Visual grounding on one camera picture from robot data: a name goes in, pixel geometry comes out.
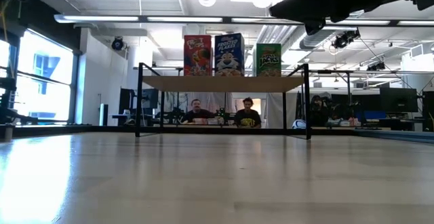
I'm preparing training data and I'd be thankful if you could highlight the Apple Jacks cereal box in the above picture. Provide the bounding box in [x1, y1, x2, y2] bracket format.
[256, 43, 283, 77]

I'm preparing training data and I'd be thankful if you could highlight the Frosted Flakes cereal box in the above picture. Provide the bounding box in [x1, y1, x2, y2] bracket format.
[214, 33, 245, 77]

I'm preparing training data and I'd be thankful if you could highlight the Froot Loops cereal box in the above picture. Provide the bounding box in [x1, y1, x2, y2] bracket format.
[184, 35, 213, 77]

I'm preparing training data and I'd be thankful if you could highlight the person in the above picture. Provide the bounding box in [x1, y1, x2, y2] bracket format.
[309, 94, 332, 127]
[181, 98, 216, 126]
[233, 97, 262, 129]

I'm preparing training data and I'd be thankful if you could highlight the white and blue ball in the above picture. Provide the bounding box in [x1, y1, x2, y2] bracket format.
[291, 118, 308, 130]

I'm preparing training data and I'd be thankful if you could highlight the linear ceiling light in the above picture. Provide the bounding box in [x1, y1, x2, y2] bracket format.
[54, 13, 434, 27]

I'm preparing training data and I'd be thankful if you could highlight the blue table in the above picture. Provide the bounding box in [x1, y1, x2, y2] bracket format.
[355, 111, 387, 120]

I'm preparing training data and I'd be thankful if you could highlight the black monitor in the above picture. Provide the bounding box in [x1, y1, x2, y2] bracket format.
[379, 87, 418, 113]
[118, 88, 136, 115]
[422, 90, 434, 132]

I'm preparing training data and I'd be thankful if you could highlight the white tower device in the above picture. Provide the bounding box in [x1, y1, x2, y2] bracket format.
[99, 103, 109, 126]

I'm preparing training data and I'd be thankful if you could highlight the window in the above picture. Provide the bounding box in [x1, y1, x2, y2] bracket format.
[0, 29, 75, 123]

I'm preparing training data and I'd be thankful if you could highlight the black equipment rack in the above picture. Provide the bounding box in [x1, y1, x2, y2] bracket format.
[0, 66, 38, 126]

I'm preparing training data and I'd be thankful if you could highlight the silver air duct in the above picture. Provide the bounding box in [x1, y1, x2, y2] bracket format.
[300, 26, 340, 50]

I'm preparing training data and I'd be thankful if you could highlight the wooden shelf with black frame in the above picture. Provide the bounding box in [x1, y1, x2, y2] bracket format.
[134, 62, 312, 141]

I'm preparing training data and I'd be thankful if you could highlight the black ceiling camera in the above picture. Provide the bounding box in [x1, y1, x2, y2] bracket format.
[111, 35, 130, 52]

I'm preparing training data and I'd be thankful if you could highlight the grey metal bracket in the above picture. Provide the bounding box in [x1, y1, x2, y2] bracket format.
[0, 124, 14, 142]

